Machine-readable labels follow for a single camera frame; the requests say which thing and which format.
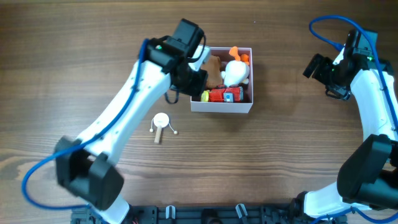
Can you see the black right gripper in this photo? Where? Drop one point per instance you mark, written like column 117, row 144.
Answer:
column 324, row 63

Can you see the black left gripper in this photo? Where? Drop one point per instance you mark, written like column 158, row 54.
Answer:
column 199, row 86

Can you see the yellow cat rattle drum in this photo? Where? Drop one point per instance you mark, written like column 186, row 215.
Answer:
column 205, row 96

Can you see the pink cardboard box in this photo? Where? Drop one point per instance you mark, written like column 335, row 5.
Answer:
column 211, row 107

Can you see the brown plush bear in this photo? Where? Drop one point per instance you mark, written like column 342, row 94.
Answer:
column 212, row 66

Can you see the white rattle drum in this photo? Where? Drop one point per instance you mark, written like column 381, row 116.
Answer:
column 158, row 123

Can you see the red toy fire truck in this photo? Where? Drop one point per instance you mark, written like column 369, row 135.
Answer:
column 226, row 94

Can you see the white plush duck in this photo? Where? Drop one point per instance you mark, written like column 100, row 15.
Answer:
column 236, row 71

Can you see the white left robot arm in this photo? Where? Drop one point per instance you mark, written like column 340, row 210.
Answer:
column 86, row 167

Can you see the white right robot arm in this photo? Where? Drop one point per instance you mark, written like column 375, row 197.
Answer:
column 362, row 181

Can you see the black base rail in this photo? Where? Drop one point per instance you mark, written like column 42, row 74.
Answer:
column 238, row 214

